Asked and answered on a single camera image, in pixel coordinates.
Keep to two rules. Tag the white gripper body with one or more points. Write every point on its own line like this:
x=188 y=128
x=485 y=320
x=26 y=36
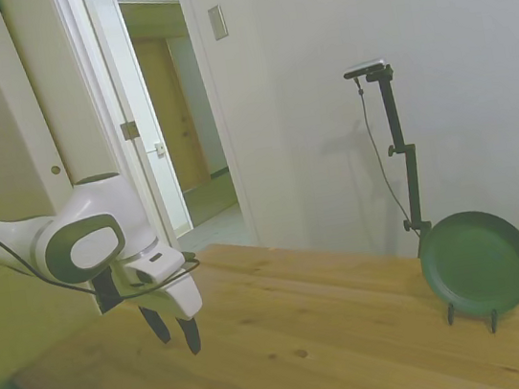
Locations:
x=176 y=293

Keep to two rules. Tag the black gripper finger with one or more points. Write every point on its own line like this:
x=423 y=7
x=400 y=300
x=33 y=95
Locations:
x=157 y=326
x=191 y=334

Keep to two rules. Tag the dark green plate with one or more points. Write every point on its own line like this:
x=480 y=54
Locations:
x=477 y=265

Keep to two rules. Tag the metal door strike plate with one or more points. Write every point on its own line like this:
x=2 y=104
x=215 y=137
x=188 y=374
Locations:
x=160 y=148

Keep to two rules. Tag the metal door hinge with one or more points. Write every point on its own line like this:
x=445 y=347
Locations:
x=129 y=130

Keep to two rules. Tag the brown wooden door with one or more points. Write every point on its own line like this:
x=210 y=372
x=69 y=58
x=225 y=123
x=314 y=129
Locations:
x=171 y=120

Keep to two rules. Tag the white open door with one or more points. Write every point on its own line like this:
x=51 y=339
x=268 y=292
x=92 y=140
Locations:
x=65 y=86

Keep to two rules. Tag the white door frame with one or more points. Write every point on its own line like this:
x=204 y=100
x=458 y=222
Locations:
x=217 y=113

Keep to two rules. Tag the grey wall switch plate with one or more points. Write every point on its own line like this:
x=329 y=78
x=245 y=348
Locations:
x=217 y=22

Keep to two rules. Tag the black camera stand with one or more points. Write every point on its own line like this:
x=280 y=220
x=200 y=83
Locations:
x=391 y=108

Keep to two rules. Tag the grey exterior camera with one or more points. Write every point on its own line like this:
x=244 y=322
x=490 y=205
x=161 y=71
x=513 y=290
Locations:
x=365 y=67

